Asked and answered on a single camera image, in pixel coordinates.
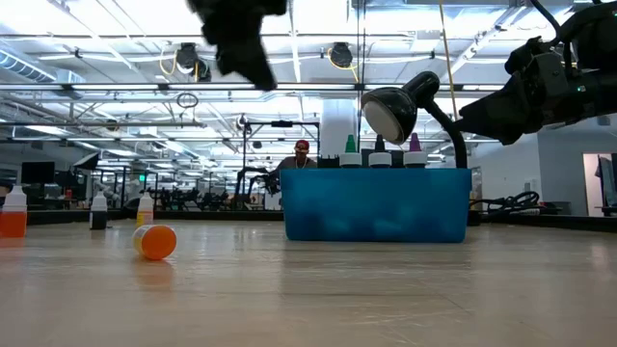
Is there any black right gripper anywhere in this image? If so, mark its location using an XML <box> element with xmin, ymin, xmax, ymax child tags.
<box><xmin>454</xmin><ymin>46</ymin><xmax>617</xmax><ymax>147</ymax></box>

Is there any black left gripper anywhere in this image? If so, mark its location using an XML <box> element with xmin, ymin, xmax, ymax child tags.
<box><xmin>186</xmin><ymin>0</ymin><xmax>289</xmax><ymax>93</ymax></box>

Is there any large purple food coloring bottle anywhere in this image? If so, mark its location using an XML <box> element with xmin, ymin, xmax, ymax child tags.
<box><xmin>403</xmin><ymin>132</ymin><xmax>428</xmax><ymax>169</ymax></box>

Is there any large black food coloring bottle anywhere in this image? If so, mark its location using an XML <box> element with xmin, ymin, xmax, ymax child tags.
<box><xmin>368</xmin><ymin>134</ymin><xmax>392</xmax><ymax>169</ymax></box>

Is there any large green food coloring bottle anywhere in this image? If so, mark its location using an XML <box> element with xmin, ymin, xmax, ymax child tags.
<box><xmin>338</xmin><ymin>134</ymin><xmax>363</xmax><ymax>169</ymax></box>

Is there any blue plastic bin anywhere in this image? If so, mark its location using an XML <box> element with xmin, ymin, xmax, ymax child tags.
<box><xmin>280</xmin><ymin>167</ymin><xmax>472</xmax><ymax>244</ymax></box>

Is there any small yellow food coloring bottle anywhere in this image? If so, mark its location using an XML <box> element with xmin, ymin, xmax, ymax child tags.
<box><xmin>136</xmin><ymin>192</ymin><xmax>155</xmax><ymax>228</ymax></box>

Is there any small yellow-labelled orange bottle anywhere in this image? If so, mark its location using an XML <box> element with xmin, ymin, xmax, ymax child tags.
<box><xmin>131</xmin><ymin>223</ymin><xmax>178</xmax><ymax>262</ymax></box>

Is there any small black food coloring bottle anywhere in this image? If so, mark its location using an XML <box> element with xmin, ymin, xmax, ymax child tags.
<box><xmin>89</xmin><ymin>191</ymin><xmax>109</xmax><ymax>231</ymax></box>

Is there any small orange food coloring bottle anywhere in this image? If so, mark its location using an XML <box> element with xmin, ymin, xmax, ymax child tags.
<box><xmin>0</xmin><ymin>185</ymin><xmax>28</xmax><ymax>240</ymax></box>

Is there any black gooseneck desk lamp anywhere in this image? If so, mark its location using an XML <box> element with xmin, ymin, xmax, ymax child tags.
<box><xmin>361</xmin><ymin>70</ymin><xmax>483</xmax><ymax>227</ymax></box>

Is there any person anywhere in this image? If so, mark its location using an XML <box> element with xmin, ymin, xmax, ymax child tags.
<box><xmin>274</xmin><ymin>139</ymin><xmax>319</xmax><ymax>171</ymax></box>

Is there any black background monitor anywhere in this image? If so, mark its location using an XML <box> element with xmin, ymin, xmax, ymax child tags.
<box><xmin>20</xmin><ymin>161</ymin><xmax>56</xmax><ymax>185</ymax></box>

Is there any black ceiling cable reel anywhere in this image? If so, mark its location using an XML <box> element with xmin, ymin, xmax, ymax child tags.
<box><xmin>174</xmin><ymin>41</ymin><xmax>213</xmax><ymax>83</ymax></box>
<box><xmin>329</xmin><ymin>41</ymin><xmax>356</xmax><ymax>69</ymax></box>

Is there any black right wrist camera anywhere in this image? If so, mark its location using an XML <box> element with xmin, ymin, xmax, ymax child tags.
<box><xmin>504</xmin><ymin>37</ymin><xmax>558</xmax><ymax>76</ymax></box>

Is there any yellow hanging cable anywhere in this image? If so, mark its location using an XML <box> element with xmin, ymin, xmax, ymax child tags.
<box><xmin>437</xmin><ymin>0</ymin><xmax>460</xmax><ymax>129</ymax></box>

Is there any black cable bundle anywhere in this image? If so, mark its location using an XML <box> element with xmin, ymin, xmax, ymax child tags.
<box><xmin>483</xmin><ymin>191</ymin><xmax>542</xmax><ymax>216</ymax></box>

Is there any black hanging power cable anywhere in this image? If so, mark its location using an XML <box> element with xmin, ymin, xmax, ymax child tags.
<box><xmin>355</xmin><ymin>0</ymin><xmax>366</xmax><ymax>146</ymax></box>

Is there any black aluminium table frame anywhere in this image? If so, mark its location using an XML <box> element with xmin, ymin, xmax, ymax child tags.
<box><xmin>26</xmin><ymin>208</ymin><xmax>617</xmax><ymax>233</ymax></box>

